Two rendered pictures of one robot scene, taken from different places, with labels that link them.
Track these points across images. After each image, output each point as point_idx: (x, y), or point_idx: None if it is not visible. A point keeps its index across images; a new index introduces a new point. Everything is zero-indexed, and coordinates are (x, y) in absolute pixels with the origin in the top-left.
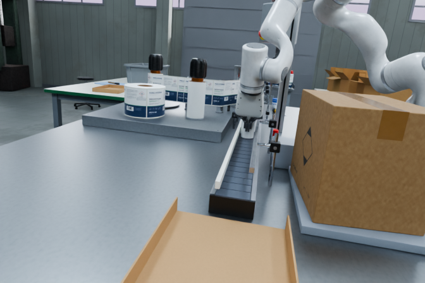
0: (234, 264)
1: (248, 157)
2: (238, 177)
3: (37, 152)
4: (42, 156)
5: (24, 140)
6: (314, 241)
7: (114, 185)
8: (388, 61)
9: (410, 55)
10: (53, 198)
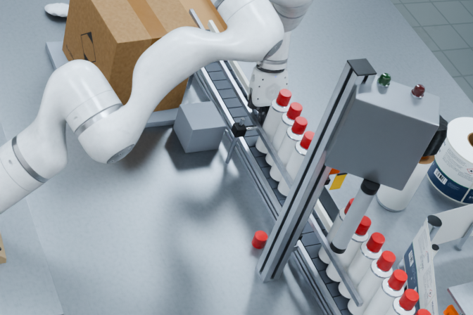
0: None
1: (225, 92)
2: None
3: (402, 65)
4: (387, 60)
5: (448, 79)
6: None
7: (292, 46)
8: (120, 110)
9: (95, 65)
10: (304, 24)
